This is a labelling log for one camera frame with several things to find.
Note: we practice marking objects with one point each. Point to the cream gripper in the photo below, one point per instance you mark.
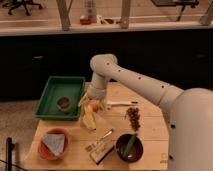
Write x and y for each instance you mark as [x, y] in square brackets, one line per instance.
[102, 103]

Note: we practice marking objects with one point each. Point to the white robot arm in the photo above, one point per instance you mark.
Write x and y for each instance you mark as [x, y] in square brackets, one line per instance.
[190, 111]

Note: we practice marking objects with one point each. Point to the white paper cup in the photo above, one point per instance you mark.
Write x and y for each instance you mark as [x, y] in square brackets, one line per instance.
[88, 119]

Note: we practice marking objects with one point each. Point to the orange fruit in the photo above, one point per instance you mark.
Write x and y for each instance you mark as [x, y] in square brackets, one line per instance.
[95, 106]

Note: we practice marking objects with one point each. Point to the green plastic tray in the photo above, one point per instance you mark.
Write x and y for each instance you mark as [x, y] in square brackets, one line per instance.
[56, 87]

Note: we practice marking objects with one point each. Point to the green tape roll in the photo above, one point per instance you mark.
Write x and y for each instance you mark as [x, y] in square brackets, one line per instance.
[64, 104]

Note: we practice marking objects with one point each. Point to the brown grape bunch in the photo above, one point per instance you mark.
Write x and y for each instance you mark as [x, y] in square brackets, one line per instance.
[133, 114]

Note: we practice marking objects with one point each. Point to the wooden block box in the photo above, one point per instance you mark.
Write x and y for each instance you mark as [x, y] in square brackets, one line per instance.
[102, 149]

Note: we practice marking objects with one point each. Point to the green cucumber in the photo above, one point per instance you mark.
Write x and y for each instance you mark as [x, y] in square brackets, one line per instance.
[129, 145]

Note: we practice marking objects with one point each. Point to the grey folded cloth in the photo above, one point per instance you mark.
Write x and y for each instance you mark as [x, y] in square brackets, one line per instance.
[54, 142]

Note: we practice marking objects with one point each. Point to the orange bowl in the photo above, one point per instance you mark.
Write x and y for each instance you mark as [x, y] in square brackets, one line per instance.
[43, 150]

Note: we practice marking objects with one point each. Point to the dark brown bowl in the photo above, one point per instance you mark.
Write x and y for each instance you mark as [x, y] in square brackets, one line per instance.
[136, 151]

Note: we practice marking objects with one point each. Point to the red bowl on shelf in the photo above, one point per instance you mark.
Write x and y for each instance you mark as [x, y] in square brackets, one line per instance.
[84, 21]

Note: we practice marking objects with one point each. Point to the black office chair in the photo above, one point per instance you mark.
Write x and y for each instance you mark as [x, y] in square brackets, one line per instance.
[17, 3]

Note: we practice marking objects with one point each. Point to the white handled brush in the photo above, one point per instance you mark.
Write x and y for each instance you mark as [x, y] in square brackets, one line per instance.
[125, 103]

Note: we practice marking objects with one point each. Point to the black stand post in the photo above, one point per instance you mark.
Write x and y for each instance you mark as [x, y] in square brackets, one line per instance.
[9, 149]

